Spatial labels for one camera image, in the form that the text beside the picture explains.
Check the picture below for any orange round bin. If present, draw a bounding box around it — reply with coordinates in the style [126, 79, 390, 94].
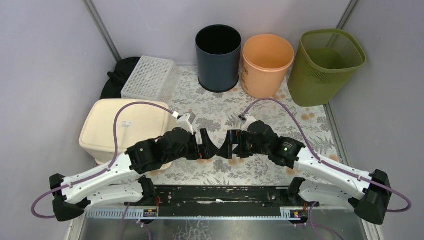
[241, 34, 295, 99]

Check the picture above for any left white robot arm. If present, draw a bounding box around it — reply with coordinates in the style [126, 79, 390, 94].
[49, 127, 219, 222]

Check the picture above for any white slotted basket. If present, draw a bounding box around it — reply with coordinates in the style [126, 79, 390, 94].
[120, 55, 182, 104]

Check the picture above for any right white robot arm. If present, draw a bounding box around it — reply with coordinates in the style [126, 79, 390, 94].
[217, 121, 392, 225]

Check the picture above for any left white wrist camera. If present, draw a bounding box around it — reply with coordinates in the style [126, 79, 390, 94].
[176, 112, 196, 135]

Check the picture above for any cream perforated large basket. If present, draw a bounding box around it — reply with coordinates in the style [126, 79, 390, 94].
[79, 98, 177, 165]

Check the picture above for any floral patterned table mat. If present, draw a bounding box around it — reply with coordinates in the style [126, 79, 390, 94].
[148, 66, 340, 186]

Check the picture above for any dark blue round bin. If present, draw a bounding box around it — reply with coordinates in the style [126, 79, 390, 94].
[195, 24, 242, 93]

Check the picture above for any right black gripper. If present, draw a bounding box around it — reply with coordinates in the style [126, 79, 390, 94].
[217, 129, 270, 159]

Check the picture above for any green mesh waste bin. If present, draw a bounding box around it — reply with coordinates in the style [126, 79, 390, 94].
[287, 28, 367, 107]

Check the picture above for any black cloth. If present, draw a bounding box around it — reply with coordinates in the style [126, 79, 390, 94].
[100, 57, 141, 100]

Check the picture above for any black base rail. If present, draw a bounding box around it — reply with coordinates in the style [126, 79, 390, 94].
[130, 185, 312, 221]

